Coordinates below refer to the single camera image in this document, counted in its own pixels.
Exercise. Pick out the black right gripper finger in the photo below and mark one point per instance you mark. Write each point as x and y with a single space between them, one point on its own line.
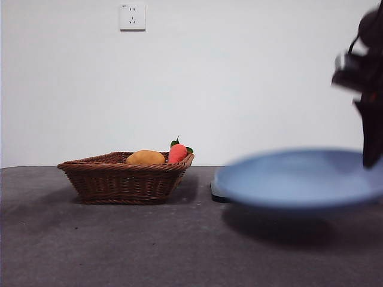
372 134

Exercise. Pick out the light blue plate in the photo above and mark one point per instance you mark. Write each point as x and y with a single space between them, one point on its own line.
299 182

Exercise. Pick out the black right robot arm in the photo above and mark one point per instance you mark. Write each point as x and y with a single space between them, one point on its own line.
372 27

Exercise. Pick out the black flat board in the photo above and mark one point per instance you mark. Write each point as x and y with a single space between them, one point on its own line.
216 192

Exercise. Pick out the orange carrot with green leaves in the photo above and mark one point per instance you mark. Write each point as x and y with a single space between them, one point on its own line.
177 153

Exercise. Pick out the yellow-brown potato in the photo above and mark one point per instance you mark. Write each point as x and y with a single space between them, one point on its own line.
145 157

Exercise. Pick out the brown wicker basket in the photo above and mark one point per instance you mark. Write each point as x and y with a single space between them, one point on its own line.
119 182

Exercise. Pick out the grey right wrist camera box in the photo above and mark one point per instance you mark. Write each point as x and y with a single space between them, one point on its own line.
347 62

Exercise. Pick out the white wall socket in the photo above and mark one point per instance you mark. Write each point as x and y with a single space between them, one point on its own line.
133 17

